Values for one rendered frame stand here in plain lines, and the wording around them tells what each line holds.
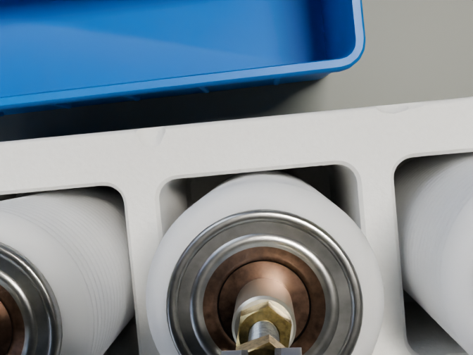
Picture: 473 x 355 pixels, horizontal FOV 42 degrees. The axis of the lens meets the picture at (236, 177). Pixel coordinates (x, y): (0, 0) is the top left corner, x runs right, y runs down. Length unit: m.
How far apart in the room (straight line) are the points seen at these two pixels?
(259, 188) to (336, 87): 0.26
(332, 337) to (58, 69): 0.34
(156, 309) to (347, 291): 0.07
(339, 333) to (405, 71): 0.30
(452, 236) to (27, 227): 0.17
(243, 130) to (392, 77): 0.22
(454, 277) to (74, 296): 0.15
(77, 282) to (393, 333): 0.16
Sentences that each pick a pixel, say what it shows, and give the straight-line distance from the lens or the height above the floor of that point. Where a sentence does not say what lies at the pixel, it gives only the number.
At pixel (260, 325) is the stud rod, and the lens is 0.20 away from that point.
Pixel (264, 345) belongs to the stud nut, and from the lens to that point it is 0.17.
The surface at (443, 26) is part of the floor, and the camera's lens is 0.52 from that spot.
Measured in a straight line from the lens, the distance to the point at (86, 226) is 0.31.
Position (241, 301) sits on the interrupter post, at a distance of 0.22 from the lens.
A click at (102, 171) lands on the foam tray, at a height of 0.18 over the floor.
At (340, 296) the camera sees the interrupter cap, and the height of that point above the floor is 0.25.
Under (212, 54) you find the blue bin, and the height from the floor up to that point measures 0.00.
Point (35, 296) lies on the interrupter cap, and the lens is 0.26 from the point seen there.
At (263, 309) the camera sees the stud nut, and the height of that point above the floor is 0.29.
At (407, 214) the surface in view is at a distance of 0.33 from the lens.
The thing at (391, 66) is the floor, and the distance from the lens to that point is 0.50.
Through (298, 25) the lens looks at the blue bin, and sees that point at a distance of 0.50.
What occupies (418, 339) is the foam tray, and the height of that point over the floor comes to 0.15.
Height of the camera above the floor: 0.49
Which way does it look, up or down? 86 degrees down
